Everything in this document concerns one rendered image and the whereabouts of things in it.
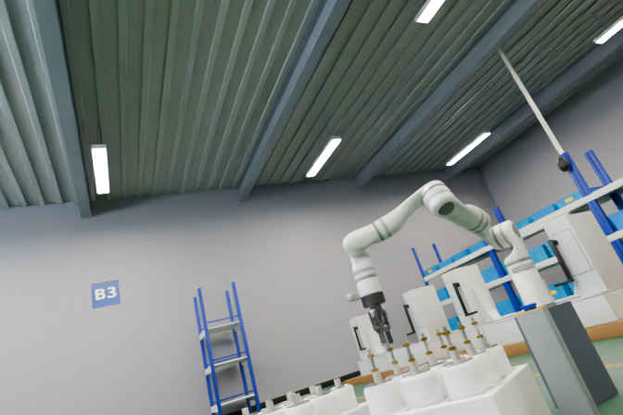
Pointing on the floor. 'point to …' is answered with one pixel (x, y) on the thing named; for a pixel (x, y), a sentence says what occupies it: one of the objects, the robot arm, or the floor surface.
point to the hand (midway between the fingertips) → (387, 340)
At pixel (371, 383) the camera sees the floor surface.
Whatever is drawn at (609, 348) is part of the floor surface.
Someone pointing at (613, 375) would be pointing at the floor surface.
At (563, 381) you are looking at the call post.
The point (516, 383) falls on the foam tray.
